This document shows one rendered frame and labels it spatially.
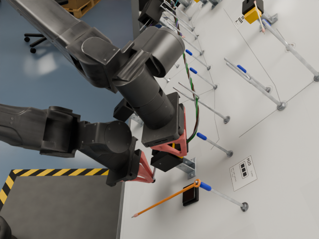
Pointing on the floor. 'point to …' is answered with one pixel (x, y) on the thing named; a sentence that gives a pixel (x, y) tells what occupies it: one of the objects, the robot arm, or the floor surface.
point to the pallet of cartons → (74, 6)
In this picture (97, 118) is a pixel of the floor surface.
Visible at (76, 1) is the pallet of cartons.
